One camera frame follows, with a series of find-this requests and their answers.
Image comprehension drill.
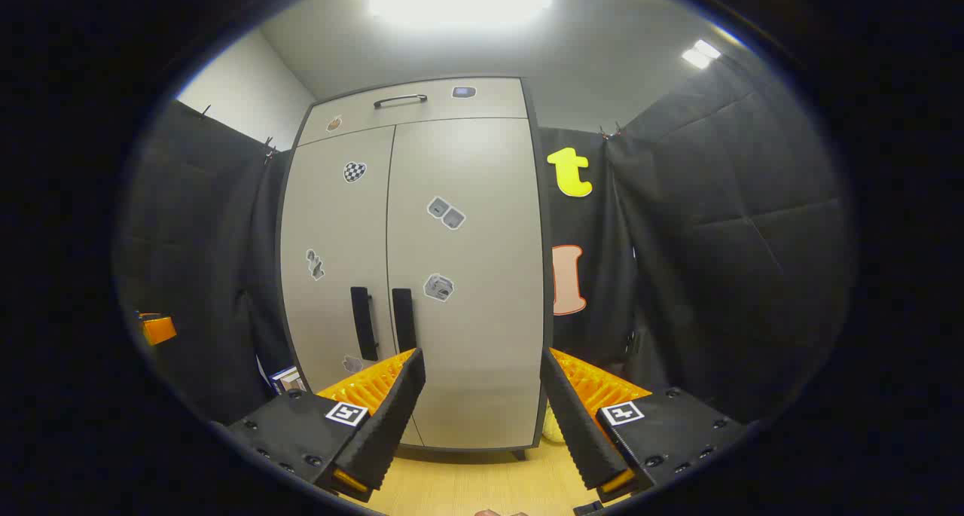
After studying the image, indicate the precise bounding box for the grey double-door shoe cabinet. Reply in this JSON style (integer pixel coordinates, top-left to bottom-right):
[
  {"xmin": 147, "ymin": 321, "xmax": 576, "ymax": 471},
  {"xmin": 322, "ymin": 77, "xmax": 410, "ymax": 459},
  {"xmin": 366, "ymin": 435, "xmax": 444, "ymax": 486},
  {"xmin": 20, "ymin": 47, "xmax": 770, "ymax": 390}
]
[{"xmin": 275, "ymin": 75, "xmax": 554, "ymax": 461}]

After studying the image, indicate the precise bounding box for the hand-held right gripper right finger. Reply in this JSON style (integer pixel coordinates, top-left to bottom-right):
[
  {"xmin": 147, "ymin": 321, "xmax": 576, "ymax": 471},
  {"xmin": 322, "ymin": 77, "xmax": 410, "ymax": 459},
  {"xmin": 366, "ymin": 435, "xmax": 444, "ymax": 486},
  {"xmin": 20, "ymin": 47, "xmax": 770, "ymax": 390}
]
[{"xmin": 540, "ymin": 347, "xmax": 750, "ymax": 503}]

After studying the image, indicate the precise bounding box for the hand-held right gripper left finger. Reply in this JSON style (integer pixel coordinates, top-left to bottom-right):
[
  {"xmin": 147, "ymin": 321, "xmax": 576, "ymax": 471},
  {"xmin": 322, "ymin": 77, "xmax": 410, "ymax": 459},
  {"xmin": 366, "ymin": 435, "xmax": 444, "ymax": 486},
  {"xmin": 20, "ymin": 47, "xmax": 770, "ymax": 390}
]
[{"xmin": 226, "ymin": 348, "xmax": 427, "ymax": 503}]

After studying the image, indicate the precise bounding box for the small ceiling light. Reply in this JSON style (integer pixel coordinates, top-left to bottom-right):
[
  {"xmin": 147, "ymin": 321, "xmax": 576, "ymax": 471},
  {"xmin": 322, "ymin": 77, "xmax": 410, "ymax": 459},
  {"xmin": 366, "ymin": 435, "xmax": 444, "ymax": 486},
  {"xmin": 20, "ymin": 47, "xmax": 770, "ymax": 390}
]
[{"xmin": 682, "ymin": 39, "xmax": 721, "ymax": 70}]

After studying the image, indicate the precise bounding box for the grey cabinet door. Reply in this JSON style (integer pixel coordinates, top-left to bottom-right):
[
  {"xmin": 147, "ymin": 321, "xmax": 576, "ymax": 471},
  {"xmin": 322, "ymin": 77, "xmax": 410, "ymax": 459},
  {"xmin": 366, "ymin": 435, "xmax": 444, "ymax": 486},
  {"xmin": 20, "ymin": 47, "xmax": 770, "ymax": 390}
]
[
  {"xmin": 386, "ymin": 117, "xmax": 545, "ymax": 451},
  {"xmin": 279, "ymin": 126, "xmax": 424, "ymax": 447}
]

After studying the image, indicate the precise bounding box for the blue white book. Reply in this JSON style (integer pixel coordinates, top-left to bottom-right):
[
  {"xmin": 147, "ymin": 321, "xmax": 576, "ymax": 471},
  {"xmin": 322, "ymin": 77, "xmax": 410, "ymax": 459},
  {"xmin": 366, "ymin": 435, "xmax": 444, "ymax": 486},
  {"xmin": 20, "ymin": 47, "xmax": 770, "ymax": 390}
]
[{"xmin": 269, "ymin": 365, "xmax": 307, "ymax": 395}]

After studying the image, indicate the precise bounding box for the black backdrop cloth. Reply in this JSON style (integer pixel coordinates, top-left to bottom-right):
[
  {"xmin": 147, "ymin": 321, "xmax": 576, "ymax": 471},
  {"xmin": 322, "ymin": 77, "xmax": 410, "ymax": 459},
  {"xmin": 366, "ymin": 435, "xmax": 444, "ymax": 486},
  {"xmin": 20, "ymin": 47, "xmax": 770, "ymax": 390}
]
[
  {"xmin": 113, "ymin": 100, "xmax": 296, "ymax": 426},
  {"xmin": 606, "ymin": 49, "xmax": 857, "ymax": 426},
  {"xmin": 538, "ymin": 127, "xmax": 641, "ymax": 385}
]

